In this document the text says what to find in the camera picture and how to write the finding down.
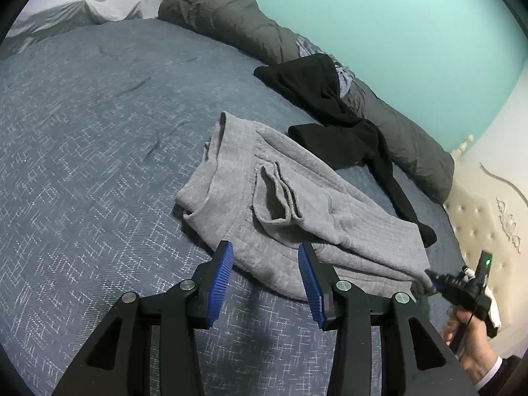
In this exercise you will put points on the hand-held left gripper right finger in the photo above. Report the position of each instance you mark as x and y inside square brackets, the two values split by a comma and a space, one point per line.
[309, 284]

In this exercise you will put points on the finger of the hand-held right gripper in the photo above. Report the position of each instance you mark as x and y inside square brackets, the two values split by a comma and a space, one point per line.
[436, 281]

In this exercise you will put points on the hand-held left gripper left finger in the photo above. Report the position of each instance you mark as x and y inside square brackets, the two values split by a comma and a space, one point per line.
[220, 284]

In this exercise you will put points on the grey sweater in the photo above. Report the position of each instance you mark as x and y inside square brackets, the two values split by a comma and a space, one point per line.
[247, 222]

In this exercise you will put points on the person's right forearm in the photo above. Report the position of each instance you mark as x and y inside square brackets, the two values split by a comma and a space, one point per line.
[503, 373]

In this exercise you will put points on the person's right hand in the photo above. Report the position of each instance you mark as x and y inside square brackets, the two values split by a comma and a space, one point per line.
[478, 350]

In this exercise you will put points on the white folded garment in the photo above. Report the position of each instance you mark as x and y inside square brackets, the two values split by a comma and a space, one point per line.
[494, 309]

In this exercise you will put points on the cream bed headboard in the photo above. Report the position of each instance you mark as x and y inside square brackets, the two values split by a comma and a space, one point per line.
[482, 214]

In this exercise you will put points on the black tights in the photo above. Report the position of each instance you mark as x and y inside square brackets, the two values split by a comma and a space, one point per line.
[313, 82]

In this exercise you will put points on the crumpled blue-grey cloth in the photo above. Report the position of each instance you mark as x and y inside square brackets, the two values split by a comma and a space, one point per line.
[346, 82]

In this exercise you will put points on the dark grey rolled duvet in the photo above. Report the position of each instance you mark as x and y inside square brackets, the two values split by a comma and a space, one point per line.
[231, 20]

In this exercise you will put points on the light grey bed sheet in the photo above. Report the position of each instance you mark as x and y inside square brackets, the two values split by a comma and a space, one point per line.
[103, 4]

